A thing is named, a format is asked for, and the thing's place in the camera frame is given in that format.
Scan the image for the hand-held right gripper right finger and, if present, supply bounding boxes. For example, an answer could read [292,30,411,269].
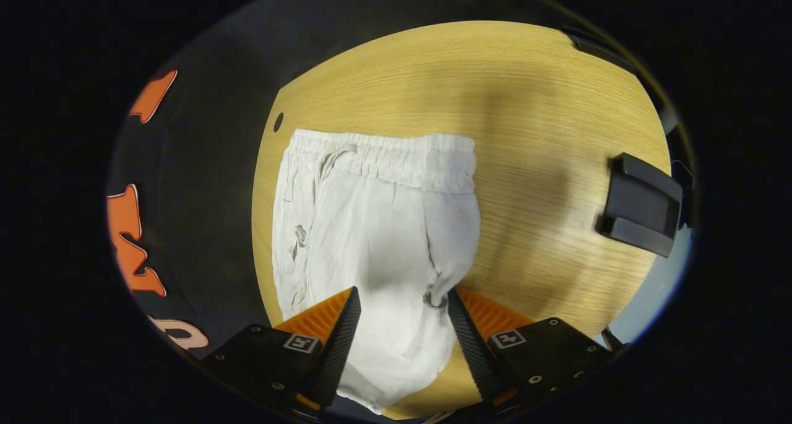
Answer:
[447,287,629,409]

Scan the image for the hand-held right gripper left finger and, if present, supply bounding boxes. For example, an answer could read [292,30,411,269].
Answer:
[201,286,361,412]

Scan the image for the white jeans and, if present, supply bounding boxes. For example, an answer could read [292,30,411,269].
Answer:
[271,129,482,415]

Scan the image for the black plastic block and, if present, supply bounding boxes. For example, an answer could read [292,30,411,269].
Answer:
[597,153,684,259]

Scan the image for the black flat bracket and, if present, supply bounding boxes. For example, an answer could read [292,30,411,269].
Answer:
[566,31,644,78]

